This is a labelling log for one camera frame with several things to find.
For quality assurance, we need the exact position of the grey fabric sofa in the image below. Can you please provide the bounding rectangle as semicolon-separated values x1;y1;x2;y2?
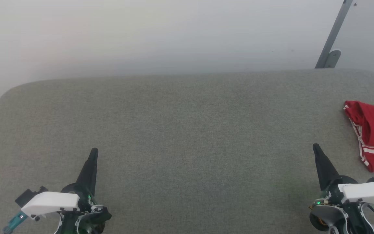
0;69;374;234

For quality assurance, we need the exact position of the teal cable connector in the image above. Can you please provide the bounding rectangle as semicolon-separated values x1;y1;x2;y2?
2;211;29;234

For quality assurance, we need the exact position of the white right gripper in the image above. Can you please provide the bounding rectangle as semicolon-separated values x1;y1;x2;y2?
312;143;374;209

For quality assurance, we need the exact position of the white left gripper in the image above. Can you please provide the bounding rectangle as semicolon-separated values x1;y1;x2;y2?
20;148;109;219

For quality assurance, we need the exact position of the grey metal pole with bracket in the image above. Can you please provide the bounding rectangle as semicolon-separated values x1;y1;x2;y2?
314;0;354;69

